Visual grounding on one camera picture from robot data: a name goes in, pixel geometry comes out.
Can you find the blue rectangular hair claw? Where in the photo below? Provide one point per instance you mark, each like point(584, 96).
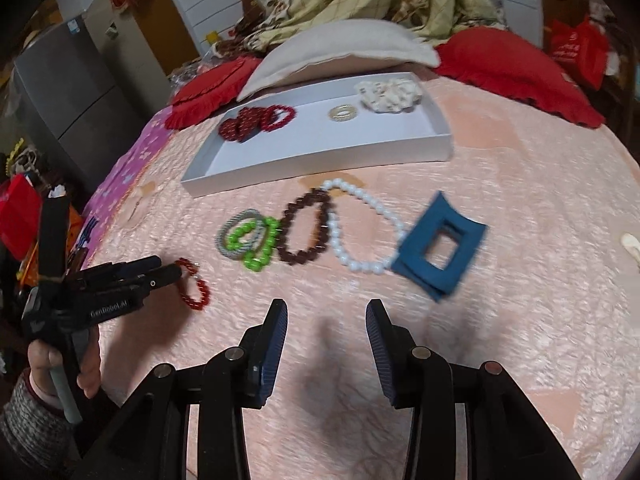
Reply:
point(420, 255)

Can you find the white shallow tray box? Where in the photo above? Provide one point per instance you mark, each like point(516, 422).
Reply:
point(325, 135)

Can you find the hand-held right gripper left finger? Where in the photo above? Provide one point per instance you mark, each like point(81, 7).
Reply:
point(274, 350)

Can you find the red shopping bag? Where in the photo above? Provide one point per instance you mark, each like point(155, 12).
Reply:
point(575, 45)

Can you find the purple star print sheet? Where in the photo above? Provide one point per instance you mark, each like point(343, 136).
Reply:
point(135, 160)

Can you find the person's left forearm grey sleeve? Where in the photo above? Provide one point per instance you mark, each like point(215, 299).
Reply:
point(30, 430)

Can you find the pink quilted blanket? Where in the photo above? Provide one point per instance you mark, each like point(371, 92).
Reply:
point(500, 360)

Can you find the person's left hand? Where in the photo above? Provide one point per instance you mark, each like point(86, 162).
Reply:
point(40, 367)

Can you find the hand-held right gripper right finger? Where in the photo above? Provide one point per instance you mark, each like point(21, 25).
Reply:
point(379, 355)

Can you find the cream pillow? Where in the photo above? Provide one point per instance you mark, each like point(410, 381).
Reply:
point(340, 45)

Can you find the small cream object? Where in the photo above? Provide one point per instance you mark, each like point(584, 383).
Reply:
point(632, 247)

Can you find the grey refrigerator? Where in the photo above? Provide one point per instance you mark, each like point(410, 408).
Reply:
point(75, 85)

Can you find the large red ruffled cushion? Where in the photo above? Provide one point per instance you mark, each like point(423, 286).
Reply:
point(500, 60)

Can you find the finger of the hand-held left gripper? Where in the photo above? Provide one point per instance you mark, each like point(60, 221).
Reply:
point(130, 266)
point(162, 275)

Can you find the white slatted panel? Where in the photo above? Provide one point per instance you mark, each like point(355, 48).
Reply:
point(200, 0)

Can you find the small red ruffled cushion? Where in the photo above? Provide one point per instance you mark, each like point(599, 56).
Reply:
point(210, 85)

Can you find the red box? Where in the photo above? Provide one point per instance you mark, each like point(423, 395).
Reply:
point(17, 220)

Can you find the brown wooden cabinet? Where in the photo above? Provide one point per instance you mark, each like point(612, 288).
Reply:
point(165, 30)

